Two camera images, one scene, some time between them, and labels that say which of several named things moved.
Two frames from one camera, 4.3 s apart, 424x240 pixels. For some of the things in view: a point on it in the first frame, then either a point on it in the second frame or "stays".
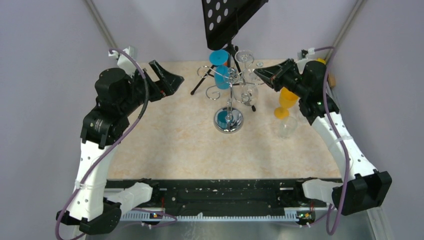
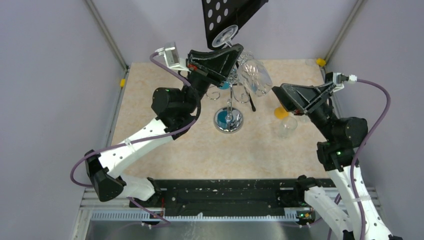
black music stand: (223, 19) stays
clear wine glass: (289, 124) stays
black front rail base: (223, 200) stays
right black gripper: (273, 75) → (302, 98)
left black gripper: (167, 85) → (216, 66)
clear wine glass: (247, 94) → (253, 74)
